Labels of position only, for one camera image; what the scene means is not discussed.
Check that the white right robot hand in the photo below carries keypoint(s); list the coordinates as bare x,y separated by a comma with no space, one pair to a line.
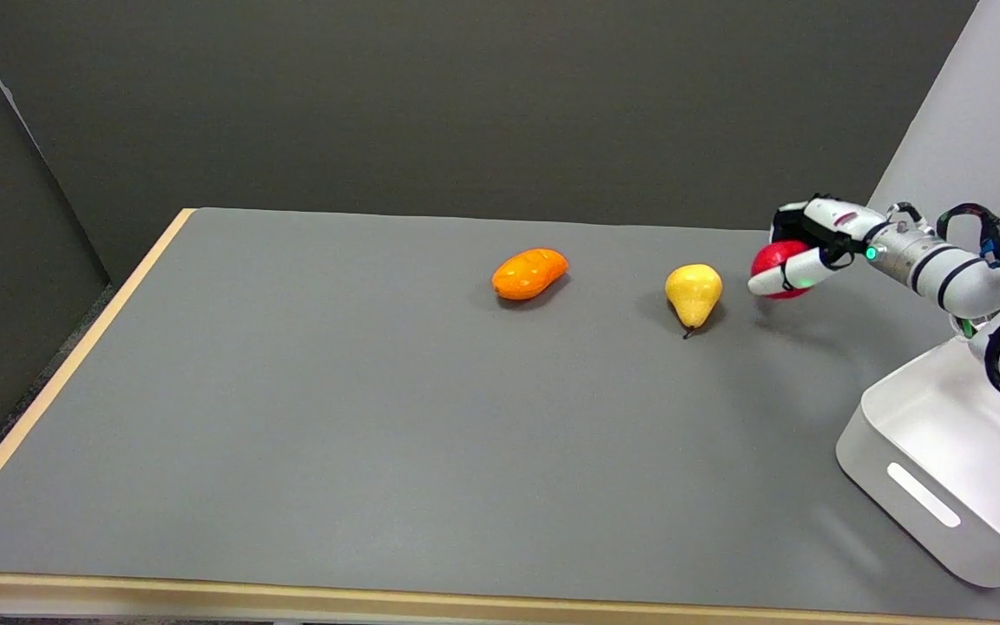
821,239

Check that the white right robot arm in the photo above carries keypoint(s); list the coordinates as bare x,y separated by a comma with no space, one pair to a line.
960,278

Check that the yellow pear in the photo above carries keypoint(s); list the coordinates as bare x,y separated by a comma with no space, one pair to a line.
693,293

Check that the white plastic bin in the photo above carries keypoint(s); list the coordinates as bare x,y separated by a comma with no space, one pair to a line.
951,460

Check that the orange mango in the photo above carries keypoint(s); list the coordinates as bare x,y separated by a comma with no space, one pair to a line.
529,273

